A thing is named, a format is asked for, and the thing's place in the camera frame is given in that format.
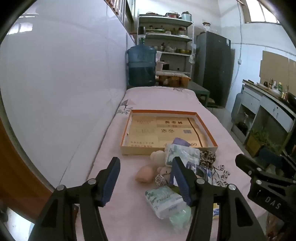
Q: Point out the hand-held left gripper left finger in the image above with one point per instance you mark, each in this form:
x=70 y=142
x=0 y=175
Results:
x=111 y=185

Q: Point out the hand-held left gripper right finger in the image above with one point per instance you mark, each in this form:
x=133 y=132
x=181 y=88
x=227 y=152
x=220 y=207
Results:
x=182 y=183

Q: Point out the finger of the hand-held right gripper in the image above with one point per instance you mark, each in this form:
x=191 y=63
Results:
x=246 y=165
x=289 y=163

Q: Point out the grey plush toy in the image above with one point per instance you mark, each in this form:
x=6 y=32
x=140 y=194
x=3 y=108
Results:
x=163 y=173

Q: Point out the green flower-print tissue pack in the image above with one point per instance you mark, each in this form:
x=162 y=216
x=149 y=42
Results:
x=161 y=199

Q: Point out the white leaf-print tissue pack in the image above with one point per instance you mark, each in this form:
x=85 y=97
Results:
x=182 y=154

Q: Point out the mint sponge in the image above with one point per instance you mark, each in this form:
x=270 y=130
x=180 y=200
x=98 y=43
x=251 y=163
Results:
x=181 y=219

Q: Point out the leopard print scrunchie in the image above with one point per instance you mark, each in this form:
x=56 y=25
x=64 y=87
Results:
x=208 y=157

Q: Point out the cream plush toy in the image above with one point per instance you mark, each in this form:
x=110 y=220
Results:
x=157 y=157

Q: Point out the pink makeup sponge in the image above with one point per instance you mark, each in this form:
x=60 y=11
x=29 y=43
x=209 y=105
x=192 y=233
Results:
x=145 y=174

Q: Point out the purple scrunchie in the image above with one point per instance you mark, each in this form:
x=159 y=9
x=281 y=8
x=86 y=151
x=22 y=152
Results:
x=181 y=141

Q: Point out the yellow tissue pack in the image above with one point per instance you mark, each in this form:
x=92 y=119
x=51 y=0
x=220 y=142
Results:
x=216 y=212

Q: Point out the orange-rimmed cardboard tray box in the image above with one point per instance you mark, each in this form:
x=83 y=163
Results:
x=148 y=136

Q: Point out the potted green plant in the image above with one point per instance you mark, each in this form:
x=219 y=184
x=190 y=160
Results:
x=256 y=141
x=270 y=153

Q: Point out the dark kettle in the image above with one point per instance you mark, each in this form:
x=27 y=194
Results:
x=243 y=125

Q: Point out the grey gas cylinder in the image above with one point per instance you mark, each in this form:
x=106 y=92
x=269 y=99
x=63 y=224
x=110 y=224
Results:
x=237 y=104

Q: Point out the grey kitchen counter cabinet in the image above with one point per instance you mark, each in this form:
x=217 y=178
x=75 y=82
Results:
x=266 y=104

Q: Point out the black wok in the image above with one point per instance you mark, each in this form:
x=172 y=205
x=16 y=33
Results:
x=291 y=99

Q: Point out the row of condiment bottles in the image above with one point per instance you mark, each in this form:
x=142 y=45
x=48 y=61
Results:
x=276 y=88

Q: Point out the green low table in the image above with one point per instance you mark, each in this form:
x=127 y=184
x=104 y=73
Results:
x=196 y=89

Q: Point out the brown wooden panel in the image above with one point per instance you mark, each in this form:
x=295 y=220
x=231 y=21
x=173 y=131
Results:
x=18 y=180

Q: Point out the cardboard sheets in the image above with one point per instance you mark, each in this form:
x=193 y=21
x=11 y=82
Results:
x=275 y=64

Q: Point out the dark grey refrigerator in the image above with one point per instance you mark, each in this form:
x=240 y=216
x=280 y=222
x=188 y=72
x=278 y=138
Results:
x=212 y=69

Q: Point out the blue water jug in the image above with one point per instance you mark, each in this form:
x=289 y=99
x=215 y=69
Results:
x=141 y=64

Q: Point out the brass bowl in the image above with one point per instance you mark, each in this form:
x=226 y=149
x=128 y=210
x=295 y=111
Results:
x=183 y=51

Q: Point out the steel pot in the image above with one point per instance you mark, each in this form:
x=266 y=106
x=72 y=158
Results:
x=159 y=48

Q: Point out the jar with brown lid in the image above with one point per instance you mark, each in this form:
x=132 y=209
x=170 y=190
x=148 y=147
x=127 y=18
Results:
x=206 y=26

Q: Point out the barred window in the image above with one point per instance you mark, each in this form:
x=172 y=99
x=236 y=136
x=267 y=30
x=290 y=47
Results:
x=259 y=14

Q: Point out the row of glass jars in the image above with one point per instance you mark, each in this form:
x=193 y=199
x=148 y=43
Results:
x=166 y=30

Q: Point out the black water jug pump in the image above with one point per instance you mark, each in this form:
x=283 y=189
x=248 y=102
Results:
x=142 y=34

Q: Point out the pale enamel pot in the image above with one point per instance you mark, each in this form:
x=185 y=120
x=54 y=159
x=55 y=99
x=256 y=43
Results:
x=186 y=16

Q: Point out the white metal shelf rack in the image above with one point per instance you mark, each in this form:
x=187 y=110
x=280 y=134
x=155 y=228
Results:
x=161 y=20

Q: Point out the red-rimmed pot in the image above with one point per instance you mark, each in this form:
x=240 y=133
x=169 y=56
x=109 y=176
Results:
x=172 y=14

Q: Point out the flat metal pan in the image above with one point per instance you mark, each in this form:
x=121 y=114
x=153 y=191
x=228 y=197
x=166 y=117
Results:
x=152 y=14

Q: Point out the interior window frame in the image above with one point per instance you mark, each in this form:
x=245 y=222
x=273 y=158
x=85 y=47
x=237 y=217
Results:
x=120 y=11

